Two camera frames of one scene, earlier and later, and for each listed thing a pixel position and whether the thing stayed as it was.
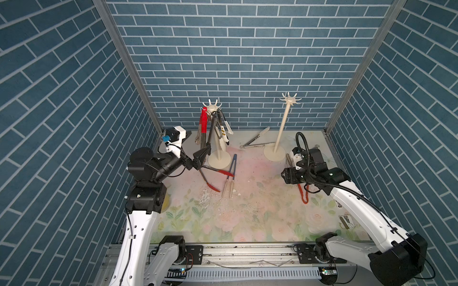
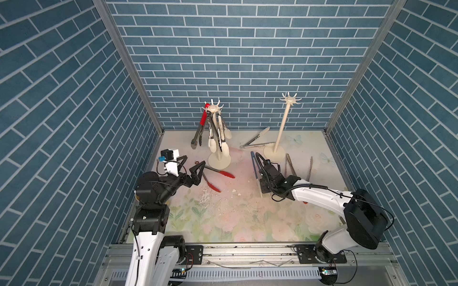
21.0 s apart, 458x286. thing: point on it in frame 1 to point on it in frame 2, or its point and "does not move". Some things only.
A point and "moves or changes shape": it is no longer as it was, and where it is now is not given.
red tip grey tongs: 220,171 does not move
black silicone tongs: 216,118 moves or changes shape
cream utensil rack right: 275,153 does not move
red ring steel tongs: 203,127 moves or changes shape
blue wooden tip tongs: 231,188 to 257,171
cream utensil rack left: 218,159 does not move
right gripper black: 289,175 to 263,188
